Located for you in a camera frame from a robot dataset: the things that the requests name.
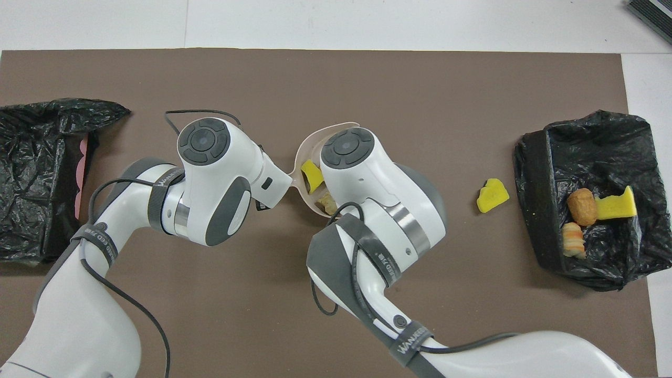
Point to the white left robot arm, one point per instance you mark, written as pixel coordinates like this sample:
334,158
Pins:
210,173

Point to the small golden croissant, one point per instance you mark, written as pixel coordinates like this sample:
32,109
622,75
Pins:
573,240

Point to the tan bread chunk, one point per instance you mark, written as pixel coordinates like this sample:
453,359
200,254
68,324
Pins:
326,203

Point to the brown table mat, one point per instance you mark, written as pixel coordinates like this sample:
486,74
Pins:
336,84

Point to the brown round bun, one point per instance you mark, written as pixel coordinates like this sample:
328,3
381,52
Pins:
581,206

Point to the black ribbed panel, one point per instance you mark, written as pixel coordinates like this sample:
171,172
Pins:
653,14

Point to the notched yellow sponge piece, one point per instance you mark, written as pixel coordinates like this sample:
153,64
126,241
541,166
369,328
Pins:
617,206

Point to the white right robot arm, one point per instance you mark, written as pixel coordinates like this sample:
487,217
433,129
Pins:
367,173

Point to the pink bin with black bag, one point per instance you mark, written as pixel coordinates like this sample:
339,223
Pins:
37,184

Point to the beige plastic dustpan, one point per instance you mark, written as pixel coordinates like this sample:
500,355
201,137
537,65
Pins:
310,149

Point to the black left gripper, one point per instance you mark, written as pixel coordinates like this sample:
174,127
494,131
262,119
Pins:
262,205

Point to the bin lined with black bag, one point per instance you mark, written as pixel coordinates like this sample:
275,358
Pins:
598,157

